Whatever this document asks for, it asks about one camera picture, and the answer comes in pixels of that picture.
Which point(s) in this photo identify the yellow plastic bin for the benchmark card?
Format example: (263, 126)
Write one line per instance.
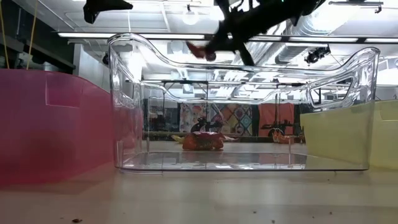
(385, 137)

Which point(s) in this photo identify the orange hanging cloth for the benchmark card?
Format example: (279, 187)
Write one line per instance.
(270, 113)

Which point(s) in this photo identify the clear plastic bin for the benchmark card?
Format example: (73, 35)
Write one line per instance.
(124, 93)

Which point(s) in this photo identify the red candy packet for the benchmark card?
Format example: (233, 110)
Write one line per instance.
(208, 135)
(197, 50)

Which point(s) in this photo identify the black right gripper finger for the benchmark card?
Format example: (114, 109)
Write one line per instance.
(245, 53)
(224, 43)

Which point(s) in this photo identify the red plastic bin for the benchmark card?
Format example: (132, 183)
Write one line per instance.
(46, 130)

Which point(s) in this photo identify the colourful quilt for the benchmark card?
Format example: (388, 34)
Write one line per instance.
(236, 121)

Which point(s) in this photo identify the yellow candy packet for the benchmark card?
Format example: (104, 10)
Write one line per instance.
(178, 139)

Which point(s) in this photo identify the black ceiling camera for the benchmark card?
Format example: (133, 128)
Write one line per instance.
(105, 59)
(315, 55)

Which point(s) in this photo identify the black ceiling rail fixture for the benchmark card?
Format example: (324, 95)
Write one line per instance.
(354, 3)

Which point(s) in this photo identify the round ceiling lamp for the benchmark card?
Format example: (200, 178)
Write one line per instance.
(190, 17)

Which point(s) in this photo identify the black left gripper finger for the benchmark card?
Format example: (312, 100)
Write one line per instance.
(105, 4)

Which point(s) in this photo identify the orange candy packet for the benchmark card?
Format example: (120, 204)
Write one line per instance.
(199, 144)

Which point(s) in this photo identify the brown crumb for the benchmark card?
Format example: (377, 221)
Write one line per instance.
(76, 220)

